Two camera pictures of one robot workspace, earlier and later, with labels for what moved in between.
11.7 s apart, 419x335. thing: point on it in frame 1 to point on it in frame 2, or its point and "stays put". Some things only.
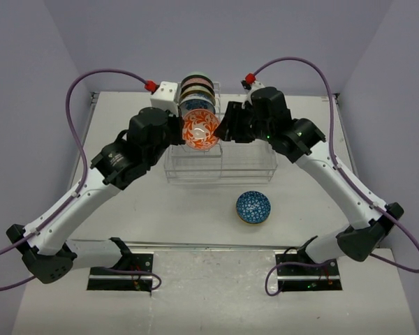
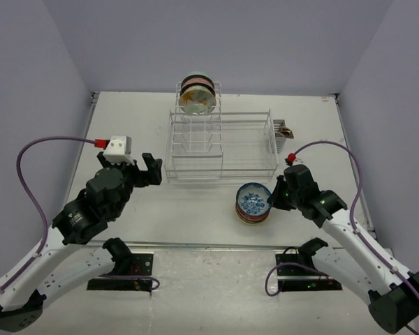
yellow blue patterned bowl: (251, 223) stays put
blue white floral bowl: (199, 101) to (251, 199)
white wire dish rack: (228, 162) stays put
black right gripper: (230, 126) to (275, 199)
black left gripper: (177, 121) to (153, 176)
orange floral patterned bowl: (198, 129) to (248, 218)
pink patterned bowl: (197, 80) stays put
